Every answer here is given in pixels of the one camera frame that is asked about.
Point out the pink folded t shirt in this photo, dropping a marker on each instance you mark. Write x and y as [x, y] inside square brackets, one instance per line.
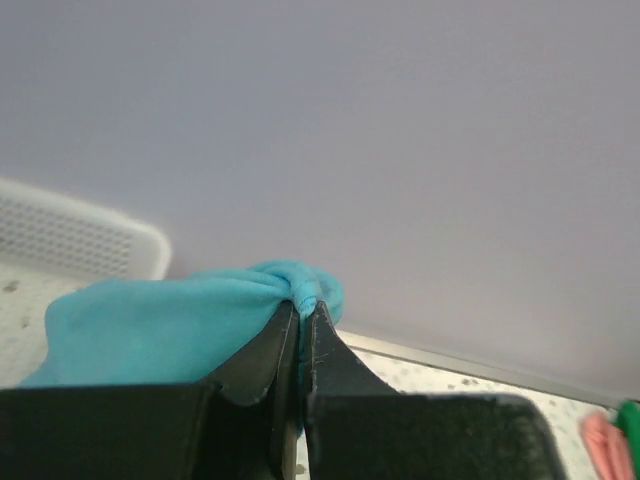
[607, 447]

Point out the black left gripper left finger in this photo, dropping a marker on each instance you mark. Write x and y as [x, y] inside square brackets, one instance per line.
[238, 422]

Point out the turquoise t shirt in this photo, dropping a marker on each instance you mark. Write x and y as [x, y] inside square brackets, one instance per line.
[121, 332]

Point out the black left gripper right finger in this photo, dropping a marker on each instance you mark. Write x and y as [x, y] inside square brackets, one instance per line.
[359, 427]

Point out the green folded t shirt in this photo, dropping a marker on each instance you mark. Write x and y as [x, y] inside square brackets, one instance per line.
[627, 420]

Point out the white plastic basket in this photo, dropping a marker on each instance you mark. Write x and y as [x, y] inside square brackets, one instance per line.
[61, 235]

